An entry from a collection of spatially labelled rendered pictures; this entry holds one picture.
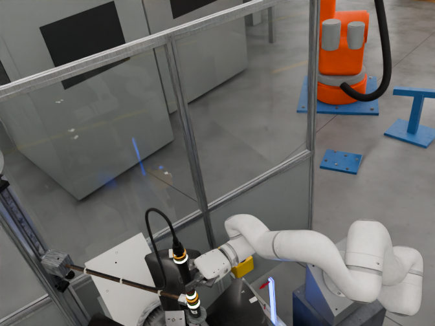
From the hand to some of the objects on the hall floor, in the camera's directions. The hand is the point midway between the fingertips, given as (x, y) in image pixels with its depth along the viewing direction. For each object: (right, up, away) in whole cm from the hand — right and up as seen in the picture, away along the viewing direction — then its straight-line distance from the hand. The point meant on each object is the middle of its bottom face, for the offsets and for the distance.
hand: (187, 281), depth 131 cm
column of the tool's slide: (-48, -107, +116) cm, 165 cm away
